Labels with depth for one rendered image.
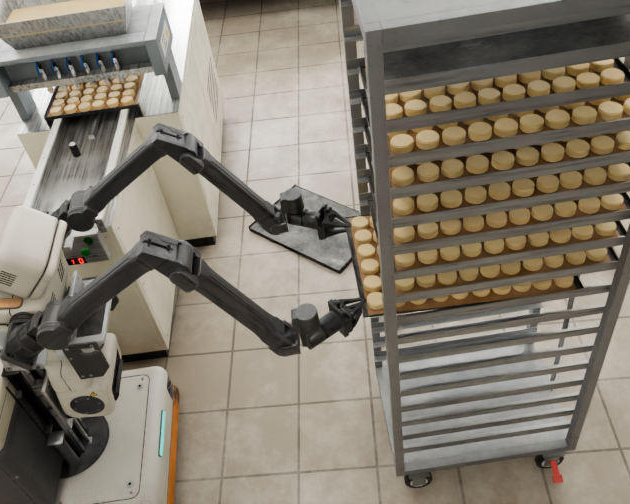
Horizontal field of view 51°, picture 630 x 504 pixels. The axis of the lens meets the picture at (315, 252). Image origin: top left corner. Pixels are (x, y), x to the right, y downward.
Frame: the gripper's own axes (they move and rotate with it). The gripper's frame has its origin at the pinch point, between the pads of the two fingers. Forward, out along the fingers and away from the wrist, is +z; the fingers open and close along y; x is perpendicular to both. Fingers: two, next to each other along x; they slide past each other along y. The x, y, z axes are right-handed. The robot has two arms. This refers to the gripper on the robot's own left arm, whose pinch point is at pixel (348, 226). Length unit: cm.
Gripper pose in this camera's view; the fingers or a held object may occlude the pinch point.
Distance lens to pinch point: 203.0
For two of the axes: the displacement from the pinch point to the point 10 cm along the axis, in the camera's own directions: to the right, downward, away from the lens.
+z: 9.0, 2.0, -3.8
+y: -1.4, -7.0, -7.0
